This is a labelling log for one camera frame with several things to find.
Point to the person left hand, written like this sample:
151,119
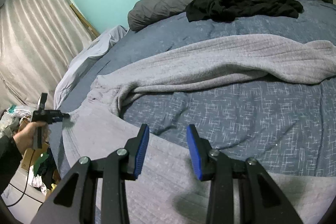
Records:
24,138

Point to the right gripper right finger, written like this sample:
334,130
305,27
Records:
260,198

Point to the blue patterned bed sheet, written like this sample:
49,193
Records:
317,22

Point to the grey quilted sweatshirt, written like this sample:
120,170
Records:
289,128

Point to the black garment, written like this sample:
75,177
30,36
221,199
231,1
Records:
228,10

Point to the beige striped curtain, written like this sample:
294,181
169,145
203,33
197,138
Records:
39,39

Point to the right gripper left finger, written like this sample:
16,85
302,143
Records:
74,199

